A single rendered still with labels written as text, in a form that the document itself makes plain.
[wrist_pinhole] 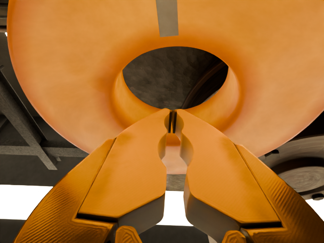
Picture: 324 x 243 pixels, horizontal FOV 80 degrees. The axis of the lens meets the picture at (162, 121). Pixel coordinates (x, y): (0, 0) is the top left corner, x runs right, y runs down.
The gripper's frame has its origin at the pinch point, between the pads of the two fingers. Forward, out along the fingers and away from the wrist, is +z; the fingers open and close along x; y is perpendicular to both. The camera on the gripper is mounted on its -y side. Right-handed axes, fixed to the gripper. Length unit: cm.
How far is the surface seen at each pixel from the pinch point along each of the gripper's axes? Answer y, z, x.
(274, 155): 14.8, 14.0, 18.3
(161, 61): 6.1, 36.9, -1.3
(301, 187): 25.9, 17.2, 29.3
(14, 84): 305, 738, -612
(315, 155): 16.5, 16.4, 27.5
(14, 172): 564, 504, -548
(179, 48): 2.9, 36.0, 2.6
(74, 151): 341, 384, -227
